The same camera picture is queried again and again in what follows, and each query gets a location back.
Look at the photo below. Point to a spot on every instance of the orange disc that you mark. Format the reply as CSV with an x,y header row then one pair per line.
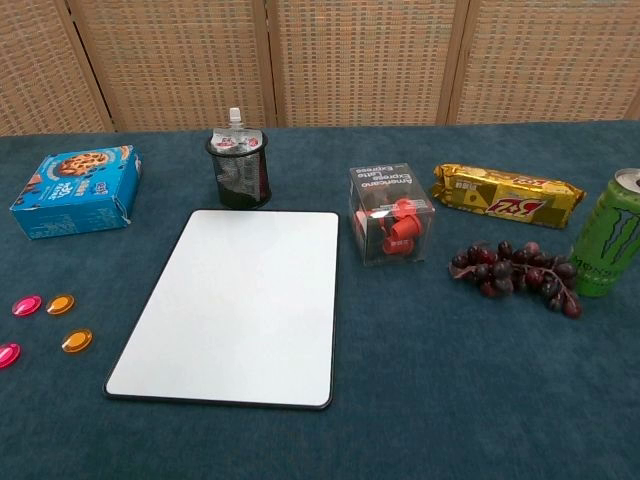
x,y
77,340
60,304

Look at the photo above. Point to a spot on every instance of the pink disc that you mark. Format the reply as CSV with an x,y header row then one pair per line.
x,y
26,304
7,355

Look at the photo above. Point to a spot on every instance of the white magnetic board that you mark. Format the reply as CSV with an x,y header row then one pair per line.
x,y
225,300

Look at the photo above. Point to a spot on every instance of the black mesh pen cup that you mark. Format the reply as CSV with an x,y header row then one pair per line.
x,y
240,185

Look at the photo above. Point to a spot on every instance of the silver spout pouch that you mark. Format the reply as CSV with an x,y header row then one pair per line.
x,y
235,137

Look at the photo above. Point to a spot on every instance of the dark red grape bunch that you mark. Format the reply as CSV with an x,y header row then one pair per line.
x,y
500,270

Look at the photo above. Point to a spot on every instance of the woven folding screen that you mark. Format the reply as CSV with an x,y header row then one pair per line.
x,y
350,60

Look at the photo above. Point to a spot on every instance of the gold biscuit pack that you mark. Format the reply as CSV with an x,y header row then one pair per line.
x,y
500,195

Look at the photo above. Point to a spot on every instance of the blue felt table cover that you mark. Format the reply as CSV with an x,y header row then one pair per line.
x,y
450,375

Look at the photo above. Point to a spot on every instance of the blue cookie box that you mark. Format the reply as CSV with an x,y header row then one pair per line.
x,y
75,200

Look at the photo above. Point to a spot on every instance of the green energy drink can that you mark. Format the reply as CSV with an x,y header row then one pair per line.
x,y
605,240

